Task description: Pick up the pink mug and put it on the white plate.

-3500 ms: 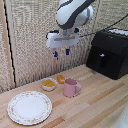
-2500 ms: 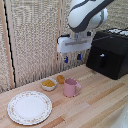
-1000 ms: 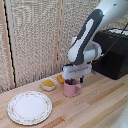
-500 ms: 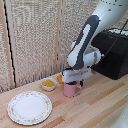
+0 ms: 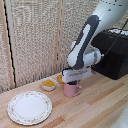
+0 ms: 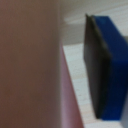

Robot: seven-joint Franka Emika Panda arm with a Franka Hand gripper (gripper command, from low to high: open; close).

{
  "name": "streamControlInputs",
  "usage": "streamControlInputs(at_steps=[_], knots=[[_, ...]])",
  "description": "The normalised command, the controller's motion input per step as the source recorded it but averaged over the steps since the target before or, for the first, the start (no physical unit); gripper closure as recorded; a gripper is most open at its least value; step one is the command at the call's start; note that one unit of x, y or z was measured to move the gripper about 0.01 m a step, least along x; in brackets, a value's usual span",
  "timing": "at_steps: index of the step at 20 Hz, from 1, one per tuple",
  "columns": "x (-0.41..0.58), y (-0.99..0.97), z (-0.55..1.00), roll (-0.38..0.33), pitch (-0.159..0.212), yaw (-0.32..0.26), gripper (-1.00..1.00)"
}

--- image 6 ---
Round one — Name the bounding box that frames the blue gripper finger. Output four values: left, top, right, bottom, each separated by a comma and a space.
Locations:
82, 13, 128, 122

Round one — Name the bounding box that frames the pink mug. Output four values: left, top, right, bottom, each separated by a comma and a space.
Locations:
0, 0, 85, 128

